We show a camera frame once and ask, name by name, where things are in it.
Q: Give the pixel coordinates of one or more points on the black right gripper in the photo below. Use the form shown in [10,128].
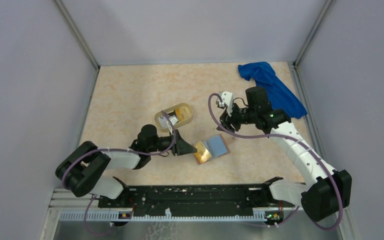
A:
[226,122]

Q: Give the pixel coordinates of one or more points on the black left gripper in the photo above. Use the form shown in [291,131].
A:
[180,146]

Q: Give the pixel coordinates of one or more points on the gold VIP credit card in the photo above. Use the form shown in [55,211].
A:
[202,154]

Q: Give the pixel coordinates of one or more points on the tan leather card holder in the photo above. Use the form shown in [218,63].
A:
[218,145]

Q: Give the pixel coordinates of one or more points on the yellow credit cards stack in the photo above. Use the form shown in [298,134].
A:
[182,113]

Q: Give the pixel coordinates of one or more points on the cream plastic tray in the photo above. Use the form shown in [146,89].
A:
[170,111]

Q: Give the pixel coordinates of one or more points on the blue cloth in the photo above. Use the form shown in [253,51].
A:
[280,96]

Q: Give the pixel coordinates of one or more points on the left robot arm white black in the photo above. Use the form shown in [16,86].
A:
[82,171]

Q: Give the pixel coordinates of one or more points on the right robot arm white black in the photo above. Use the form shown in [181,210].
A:
[325,190]

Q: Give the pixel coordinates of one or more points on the white black card in tray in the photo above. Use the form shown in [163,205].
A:
[162,121]

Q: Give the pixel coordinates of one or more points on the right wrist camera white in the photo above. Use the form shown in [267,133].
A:
[225,99]

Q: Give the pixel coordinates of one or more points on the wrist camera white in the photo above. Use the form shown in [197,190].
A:
[172,120]
[225,99]

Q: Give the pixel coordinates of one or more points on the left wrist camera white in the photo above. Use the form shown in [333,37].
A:
[172,120]

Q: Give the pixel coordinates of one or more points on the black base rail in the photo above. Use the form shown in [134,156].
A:
[243,202]

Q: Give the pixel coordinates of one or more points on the aluminium frame rail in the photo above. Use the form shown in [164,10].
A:
[86,208]

